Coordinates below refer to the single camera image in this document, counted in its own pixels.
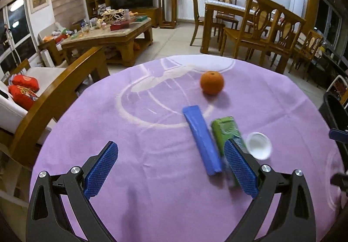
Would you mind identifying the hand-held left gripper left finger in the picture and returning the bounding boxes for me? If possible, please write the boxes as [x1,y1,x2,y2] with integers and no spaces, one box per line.
[26,141,119,242]

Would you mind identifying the wooden coffee table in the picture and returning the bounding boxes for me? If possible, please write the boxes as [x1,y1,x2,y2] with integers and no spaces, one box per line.
[60,17,154,67]

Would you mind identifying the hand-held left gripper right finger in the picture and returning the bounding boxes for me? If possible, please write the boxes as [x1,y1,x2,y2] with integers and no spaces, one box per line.
[223,139,316,242]

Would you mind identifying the white plastic cup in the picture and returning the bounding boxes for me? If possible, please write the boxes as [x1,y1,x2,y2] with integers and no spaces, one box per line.
[245,132,272,161]

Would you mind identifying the purple tablecloth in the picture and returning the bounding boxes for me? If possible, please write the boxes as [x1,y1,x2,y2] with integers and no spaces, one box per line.
[29,55,347,242]

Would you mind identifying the balcony glass door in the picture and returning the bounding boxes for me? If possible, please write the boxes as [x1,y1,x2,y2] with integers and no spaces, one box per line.
[0,0,37,76]

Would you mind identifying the white frame chair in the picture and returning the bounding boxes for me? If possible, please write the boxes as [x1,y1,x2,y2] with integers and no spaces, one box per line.
[328,75,348,106]

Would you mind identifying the red tissue box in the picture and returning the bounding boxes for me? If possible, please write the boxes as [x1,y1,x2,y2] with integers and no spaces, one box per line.
[109,22,130,31]

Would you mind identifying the dark glass window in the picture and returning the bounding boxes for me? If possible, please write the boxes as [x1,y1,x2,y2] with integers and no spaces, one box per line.
[315,0,343,50]

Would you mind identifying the small cluttered sofa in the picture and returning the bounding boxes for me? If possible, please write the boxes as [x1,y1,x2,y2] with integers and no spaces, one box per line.
[37,22,72,66]

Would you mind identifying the white standing air conditioner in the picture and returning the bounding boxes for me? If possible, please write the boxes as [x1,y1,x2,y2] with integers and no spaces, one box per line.
[289,0,304,18]

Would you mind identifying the white radiator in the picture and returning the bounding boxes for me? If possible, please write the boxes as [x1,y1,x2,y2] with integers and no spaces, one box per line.
[177,0,207,22]

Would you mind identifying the white ornate rack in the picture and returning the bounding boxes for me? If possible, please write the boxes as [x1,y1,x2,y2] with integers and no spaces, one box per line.
[101,9,132,24]

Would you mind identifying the blue packet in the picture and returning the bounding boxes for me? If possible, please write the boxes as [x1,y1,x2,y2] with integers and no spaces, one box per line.
[182,105,223,176]

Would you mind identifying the black trash bin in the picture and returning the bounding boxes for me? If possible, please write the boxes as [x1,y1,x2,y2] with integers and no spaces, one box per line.
[318,92,348,174]

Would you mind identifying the orange fruit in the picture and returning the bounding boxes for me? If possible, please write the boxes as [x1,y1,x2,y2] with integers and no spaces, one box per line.
[200,71,225,96]

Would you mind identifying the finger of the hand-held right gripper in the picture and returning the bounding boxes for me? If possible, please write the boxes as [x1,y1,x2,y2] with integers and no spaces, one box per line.
[330,173,348,188]
[329,128,348,142]

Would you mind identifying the green packet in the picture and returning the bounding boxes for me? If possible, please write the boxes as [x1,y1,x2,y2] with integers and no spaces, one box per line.
[211,116,246,188]

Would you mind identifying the wooden frame sofa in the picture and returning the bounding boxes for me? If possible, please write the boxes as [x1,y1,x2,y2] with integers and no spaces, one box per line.
[0,46,110,155]

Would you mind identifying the dark side table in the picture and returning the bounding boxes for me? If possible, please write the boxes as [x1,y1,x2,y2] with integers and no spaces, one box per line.
[313,52,348,87]

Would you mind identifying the wooden television stand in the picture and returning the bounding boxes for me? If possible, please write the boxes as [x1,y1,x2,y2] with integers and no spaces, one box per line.
[128,7,161,28]

